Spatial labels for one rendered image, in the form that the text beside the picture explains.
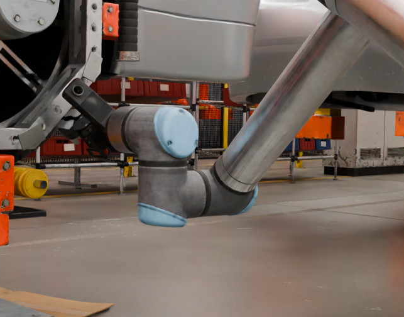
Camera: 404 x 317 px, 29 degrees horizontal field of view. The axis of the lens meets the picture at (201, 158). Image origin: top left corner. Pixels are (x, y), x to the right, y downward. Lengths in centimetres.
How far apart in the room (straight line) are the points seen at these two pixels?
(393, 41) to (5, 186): 84
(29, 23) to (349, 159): 808
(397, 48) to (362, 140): 843
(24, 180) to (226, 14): 77
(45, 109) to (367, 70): 234
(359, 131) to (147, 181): 797
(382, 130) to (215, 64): 778
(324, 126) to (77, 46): 383
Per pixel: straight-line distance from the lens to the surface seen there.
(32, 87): 170
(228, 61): 207
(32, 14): 141
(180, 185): 143
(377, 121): 964
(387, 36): 96
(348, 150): 934
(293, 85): 131
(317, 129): 543
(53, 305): 274
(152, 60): 189
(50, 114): 159
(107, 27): 169
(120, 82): 651
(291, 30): 393
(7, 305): 182
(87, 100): 154
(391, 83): 369
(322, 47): 126
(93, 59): 165
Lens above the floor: 65
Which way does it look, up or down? 3 degrees down
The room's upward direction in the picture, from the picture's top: 1 degrees clockwise
